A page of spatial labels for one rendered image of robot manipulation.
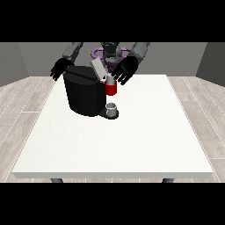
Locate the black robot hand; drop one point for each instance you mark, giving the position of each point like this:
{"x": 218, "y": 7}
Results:
{"x": 127, "y": 69}
{"x": 60, "y": 68}

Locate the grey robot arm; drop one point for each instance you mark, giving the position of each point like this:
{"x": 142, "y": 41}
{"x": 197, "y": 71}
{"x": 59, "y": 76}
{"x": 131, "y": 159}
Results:
{"x": 140, "y": 50}
{"x": 71, "y": 51}

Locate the red pod holder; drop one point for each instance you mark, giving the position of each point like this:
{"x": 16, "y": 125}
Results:
{"x": 111, "y": 88}

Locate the pale grey machine lid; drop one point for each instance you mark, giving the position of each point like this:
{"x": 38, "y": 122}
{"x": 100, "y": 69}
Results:
{"x": 98, "y": 70}

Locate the black coffee machine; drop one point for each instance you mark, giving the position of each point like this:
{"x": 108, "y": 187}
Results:
{"x": 83, "y": 92}

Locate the grey robot trunk purple rings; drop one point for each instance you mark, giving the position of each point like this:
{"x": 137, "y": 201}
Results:
{"x": 110, "y": 52}

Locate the small grey cup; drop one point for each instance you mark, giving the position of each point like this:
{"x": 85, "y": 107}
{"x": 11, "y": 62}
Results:
{"x": 111, "y": 109}

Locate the dark table leg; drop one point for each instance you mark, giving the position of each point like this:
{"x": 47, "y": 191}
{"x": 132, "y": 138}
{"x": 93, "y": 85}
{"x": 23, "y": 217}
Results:
{"x": 56, "y": 180}
{"x": 168, "y": 180}

